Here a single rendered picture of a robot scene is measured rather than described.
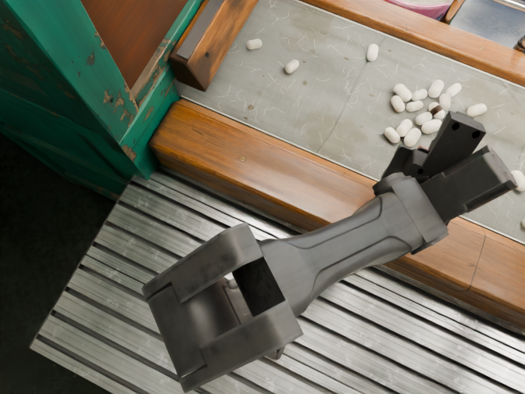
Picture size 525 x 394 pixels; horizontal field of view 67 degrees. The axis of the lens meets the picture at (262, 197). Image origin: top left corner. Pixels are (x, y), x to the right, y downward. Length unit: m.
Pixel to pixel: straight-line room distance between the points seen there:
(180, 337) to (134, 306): 0.44
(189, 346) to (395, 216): 0.22
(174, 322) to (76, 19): 0.33
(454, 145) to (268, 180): 0.30
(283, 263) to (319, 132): 0.47
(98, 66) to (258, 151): 0.29
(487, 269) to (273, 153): 0.40
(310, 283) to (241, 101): 0.52
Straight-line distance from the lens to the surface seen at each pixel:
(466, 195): 0.49
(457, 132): 0.54
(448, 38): 0.90
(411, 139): 0.76
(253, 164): 0.69
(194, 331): 0.33
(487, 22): 1.09
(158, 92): 0.71
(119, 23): 0.59
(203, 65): 0.71
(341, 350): 0.75
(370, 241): 0.37
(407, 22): 0.90
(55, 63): 0.50
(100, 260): 0.80
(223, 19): 0.75
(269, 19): 0.88
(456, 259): 0.72
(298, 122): 0.76
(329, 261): 0.33
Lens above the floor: 1.41
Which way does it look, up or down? 73 degrees down
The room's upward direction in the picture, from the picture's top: 2 degrees clockwise
